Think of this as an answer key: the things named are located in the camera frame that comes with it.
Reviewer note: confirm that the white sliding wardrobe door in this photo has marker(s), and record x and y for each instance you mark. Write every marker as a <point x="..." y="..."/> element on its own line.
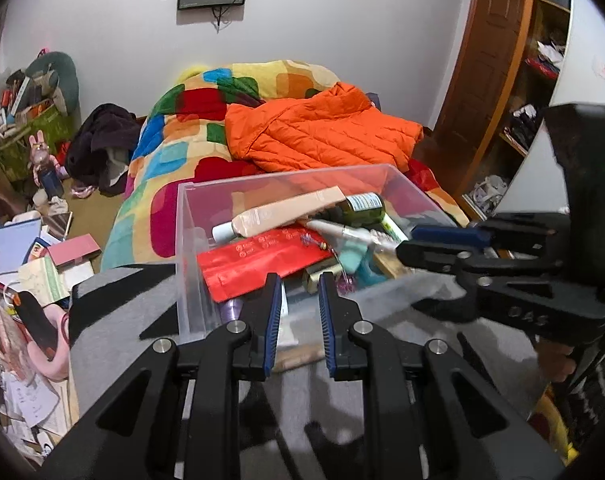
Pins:
<point x="592" y="35"/>

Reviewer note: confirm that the green and white tube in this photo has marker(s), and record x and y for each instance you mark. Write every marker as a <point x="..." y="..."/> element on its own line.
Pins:
<point x="395" y="230"/>

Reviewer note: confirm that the pink box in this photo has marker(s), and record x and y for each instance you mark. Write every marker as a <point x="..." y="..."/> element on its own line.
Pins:
<point x="75" y="251"/>

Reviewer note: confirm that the person's right forearm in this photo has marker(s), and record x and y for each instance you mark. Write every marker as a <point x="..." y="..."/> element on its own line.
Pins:
<point x="597" y="400"/>

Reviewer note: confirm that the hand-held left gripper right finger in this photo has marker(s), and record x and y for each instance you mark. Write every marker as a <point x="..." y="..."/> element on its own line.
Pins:
<point x="327" y="330"/>

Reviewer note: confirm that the dark clothes pile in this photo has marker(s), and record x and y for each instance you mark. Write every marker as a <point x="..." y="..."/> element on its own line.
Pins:
<point x="97" y="135"/>

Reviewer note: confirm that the black and white clothes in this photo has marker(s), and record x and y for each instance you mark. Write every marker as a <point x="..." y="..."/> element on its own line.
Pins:
<point x="521" y="122"/>

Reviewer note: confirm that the grey and black blanket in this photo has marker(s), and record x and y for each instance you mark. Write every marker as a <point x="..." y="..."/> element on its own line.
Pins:
<point x="122" y="310"/>

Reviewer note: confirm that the light blue notebook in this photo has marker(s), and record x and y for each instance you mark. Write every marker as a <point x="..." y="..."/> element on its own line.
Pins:
<point x="7" y="250"/>

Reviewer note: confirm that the colourful patchwork blanket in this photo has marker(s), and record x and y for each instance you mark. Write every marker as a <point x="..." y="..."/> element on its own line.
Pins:
<point x="182" y="125"/>

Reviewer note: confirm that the orange puffer jacket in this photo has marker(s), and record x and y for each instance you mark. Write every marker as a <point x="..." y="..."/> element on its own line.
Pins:
<point x="322" y="130"/>

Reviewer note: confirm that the grey clothes heap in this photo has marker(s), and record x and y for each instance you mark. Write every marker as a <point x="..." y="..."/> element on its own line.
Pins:
<point x="487" y="190"/>

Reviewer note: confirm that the pink plush slipper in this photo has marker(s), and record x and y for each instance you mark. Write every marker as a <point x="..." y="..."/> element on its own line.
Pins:
<point x="57" y="367"/>

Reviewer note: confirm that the pile of papers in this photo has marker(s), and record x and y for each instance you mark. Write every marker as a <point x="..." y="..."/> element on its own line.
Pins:
<point x="27" y="400"/>

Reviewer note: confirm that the green bag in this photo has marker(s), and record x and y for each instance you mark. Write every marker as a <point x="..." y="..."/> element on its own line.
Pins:
<point x="47" y="130"/>

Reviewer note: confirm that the pink rabbit toy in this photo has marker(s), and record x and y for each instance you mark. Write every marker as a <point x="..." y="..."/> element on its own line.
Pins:
<point x="45" y="160"/>

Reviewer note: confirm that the white cloth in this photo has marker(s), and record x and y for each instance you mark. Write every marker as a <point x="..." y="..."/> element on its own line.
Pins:
<point x="552" y="52"/>

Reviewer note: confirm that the person's right hand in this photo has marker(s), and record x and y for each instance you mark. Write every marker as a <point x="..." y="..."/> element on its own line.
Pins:
<point x="557" y="365"/>

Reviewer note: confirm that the wooden wardrobe shelf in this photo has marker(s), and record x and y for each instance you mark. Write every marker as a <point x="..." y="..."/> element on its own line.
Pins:
<point x="552" y="5"/>

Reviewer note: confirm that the brown spray bottle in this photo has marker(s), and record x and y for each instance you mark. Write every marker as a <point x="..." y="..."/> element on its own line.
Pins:
<point x="362" y="207"/>

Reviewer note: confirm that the red cloth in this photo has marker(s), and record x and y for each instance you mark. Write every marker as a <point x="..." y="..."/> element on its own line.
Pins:
<point x="542" y="67"/>

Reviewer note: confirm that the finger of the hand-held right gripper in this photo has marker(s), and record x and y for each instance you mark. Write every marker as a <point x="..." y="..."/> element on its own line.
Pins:
<point x="447" y="236"/>
<point x="432" y="255"/>

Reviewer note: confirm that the white marker pen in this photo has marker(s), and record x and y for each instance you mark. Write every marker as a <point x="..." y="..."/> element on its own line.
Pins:
<point x="352" y="232"/>

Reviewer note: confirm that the brown wooden door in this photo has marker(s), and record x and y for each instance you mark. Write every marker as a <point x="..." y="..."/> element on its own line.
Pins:
<point x="482" y="60"/>

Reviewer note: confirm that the gold box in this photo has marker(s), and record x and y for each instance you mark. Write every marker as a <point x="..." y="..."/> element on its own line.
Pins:
<point x="317" y="275"/>

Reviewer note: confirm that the colourful patterned cloth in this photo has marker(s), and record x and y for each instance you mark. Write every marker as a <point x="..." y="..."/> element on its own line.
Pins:
<point x="557" y="420"/>

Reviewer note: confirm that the red foil pouch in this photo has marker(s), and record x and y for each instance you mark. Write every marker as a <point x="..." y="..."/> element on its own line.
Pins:
<point x="262" y="260"/>

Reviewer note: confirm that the clear plastic storage bin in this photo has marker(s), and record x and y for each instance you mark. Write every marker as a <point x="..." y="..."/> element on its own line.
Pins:
<point x="197" y="260"/>

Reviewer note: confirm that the pink slippers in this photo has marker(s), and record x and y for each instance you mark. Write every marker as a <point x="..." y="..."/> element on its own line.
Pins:
<point x="83" y="191"/>

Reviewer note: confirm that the purple cup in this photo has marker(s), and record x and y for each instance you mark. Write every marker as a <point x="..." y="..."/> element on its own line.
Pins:
<point x="230" y="310"/>

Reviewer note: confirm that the teal tape roll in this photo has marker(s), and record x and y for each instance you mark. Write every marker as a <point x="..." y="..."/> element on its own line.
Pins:
<point x="355" y="260"/>

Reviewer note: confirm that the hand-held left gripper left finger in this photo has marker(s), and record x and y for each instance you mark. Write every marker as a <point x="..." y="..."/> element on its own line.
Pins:
<point x="273" y="330"/>

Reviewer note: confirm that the beige cosmetic tube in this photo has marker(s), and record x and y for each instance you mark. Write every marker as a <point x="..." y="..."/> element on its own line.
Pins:
<point x="277" y="217"/>

